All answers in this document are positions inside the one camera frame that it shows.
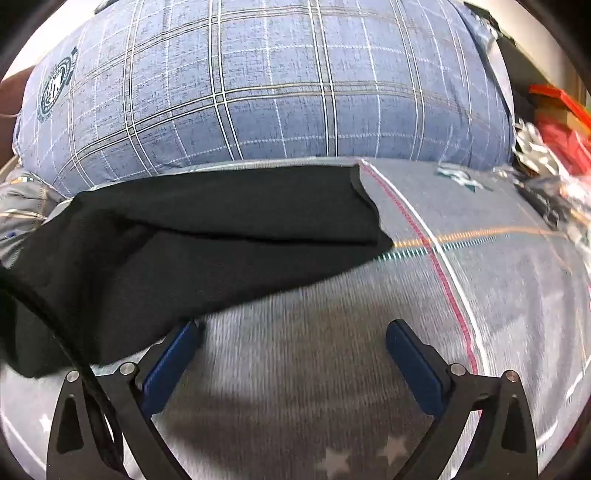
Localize grey star print pillow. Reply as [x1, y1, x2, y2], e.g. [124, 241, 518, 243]
[0, 166, 70, 268]

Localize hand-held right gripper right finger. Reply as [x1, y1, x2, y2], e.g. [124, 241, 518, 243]
[385, 318, 539, 480]

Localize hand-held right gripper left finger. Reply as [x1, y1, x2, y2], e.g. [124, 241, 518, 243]
[46, 318, 205, 480]

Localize blue plaid pillow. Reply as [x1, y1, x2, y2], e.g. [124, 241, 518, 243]
[11, 0, 518, 197]

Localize brown headboard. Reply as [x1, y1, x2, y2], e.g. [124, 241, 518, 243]
[0, 65, 35, 160]

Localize grey star print bed sheet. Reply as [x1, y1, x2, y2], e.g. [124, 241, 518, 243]
[0, 157, 591, 480]

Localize red packet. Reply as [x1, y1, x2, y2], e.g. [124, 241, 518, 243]
[538, 115, 591, 175]

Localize red box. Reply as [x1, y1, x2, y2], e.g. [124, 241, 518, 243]
[529, 84, 591, 121]

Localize black pants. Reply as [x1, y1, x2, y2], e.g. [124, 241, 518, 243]
[0, 164, 395, 379]

